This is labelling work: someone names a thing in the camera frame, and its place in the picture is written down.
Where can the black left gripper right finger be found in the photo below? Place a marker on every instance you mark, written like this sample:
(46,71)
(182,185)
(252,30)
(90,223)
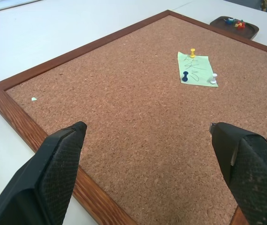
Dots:
(253,173)

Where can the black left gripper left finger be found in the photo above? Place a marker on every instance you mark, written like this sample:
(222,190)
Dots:
(51,173)

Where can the white push pin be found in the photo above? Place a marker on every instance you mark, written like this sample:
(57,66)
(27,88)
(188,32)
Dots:
(213,79)

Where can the wood-framed cork board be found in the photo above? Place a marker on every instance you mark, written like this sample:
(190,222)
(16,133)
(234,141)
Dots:
(142,112)

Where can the dark blue push pin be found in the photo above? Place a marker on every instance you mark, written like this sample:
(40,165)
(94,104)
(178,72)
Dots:
(185,77)

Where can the green paper note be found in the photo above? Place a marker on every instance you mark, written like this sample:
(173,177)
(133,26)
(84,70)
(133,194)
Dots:
(195,70)

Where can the yellow push pin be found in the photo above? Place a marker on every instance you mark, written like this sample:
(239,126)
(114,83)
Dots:
(192,53)

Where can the small green paper scrap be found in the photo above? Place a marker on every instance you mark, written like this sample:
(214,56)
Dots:
(33,99)

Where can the dark brown wooden tray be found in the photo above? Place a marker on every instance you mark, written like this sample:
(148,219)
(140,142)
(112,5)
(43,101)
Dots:
(236,28)

